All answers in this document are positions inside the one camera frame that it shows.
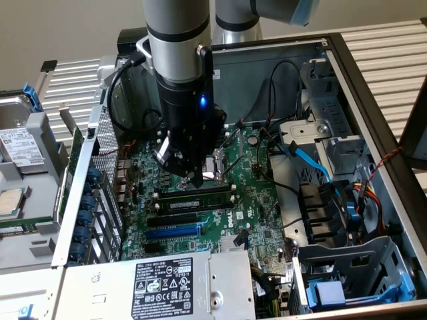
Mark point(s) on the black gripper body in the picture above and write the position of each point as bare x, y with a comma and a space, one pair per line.
187, 110

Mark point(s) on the green RAM stick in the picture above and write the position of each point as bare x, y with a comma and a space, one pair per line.
183, 204
11, 230

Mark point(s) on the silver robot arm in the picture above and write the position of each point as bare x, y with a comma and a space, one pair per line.
177, 40

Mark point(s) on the black RAM slot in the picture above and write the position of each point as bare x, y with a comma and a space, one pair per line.
217, 189
187, 211

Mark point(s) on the CPU socket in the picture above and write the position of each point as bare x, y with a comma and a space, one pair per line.
217, 163

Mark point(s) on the metal locking lever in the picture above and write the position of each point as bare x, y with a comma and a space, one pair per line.
231, 138

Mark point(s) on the coin battery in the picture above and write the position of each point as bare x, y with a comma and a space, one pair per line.
253, 140

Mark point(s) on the long black expansion slot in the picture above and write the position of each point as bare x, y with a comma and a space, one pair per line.
171, 220

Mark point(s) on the open PC case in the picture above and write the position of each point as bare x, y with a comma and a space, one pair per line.
250, 93

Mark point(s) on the green motherboard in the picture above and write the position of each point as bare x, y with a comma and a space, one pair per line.
253, 200

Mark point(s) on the blue expansion slot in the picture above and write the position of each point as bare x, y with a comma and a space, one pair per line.
171, 232

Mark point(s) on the blue card retention clip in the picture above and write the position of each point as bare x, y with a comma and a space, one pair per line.
81, 234
94, 175
85, 218
77, 251
88, 202

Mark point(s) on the black box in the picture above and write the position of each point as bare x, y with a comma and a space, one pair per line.
128, 41

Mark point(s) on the short black expansion slot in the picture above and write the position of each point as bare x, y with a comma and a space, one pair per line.
152, 247

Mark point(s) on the silver chipset heat sink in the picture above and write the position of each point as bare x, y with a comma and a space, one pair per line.
227, 245

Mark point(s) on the green graphics card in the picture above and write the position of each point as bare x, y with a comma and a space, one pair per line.
70, 173

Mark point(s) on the black fan shroud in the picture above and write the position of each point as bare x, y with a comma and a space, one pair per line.
317, 206

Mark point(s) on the metal optical drive bay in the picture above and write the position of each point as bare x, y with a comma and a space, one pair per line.
330, 106

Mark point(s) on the grey parts rack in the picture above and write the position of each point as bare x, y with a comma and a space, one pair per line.
43, 186

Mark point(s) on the silver power supply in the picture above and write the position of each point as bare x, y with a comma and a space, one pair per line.
110, 283

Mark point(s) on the blue disk caddy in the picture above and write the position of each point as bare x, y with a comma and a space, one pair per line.
31, 98
328, 293

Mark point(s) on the blue plastic tab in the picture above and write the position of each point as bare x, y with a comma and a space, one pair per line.
352, 215

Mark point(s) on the white labelled hard disk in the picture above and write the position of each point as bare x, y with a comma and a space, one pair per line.
16, 146

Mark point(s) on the plain silver hard disk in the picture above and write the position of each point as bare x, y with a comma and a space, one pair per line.
13, 113

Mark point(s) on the silver CPU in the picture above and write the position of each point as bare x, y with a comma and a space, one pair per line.
10, 203

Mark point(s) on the grey disk bay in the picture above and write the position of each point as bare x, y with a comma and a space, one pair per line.
367, 253

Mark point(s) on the silver sheet metal cover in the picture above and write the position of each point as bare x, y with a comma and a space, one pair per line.
26, 286

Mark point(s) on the dark side panel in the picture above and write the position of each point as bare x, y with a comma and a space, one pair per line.
417, 133

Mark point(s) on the blue plastic latch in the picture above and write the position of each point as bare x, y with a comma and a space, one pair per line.
26, 311

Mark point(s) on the silver metal bracket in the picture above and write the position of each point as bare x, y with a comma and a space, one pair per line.
300, 130

